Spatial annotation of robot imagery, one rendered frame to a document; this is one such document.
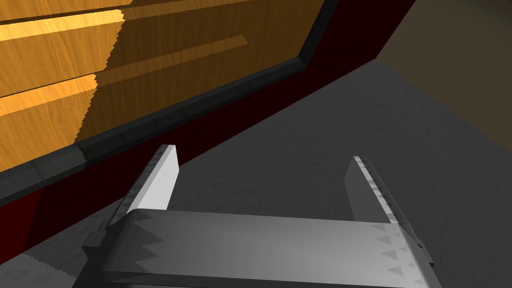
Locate orange wooden drawer front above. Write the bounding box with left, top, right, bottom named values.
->
left=0, top=27, right=305, bottom=173
left=0, top=0, right=323, bottom=98

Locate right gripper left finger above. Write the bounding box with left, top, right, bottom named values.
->
left=109, top=144, right=180, bottom=225

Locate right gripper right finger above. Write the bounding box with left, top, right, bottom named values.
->
left=344, top=155, right=421, bottom=243

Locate wooden bar handle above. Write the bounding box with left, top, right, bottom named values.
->
left=0, top=0, right=257, bottom=42
left=0, top=35, right=248, bottom=118

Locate orange wooden drawer cabinet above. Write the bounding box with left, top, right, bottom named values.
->
left=0, top=0, right=417, bottom=265

